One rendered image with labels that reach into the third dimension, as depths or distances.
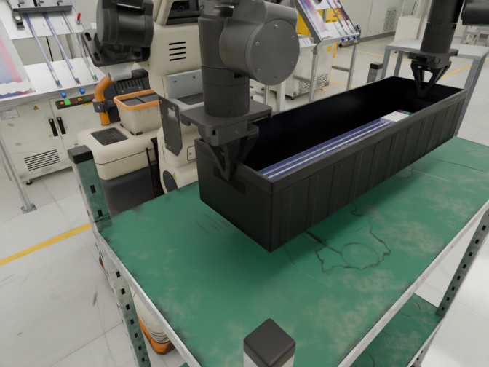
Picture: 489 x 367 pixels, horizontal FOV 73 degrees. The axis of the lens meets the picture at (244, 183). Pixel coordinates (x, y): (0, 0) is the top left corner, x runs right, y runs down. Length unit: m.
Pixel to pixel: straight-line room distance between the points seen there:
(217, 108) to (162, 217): 0.30
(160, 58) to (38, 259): 1.52
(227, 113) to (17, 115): 2.36
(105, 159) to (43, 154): 1.58
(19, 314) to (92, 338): 0.40
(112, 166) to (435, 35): 1.03
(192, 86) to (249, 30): 0.67
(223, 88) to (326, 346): 0.33
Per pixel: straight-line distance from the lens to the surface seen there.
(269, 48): 0.32
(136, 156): 1.30
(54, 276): 2.04
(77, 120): 2.79
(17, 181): 2.53
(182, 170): 1.07
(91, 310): 1.81
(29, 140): 2.76
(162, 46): 0.94
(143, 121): 1.32
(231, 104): 0.40
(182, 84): 0.97
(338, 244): 0.59
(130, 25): 0.79
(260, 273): 0.52
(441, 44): 0.85
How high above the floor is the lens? 1.33
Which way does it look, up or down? 33 degrees down
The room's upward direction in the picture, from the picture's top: straight up
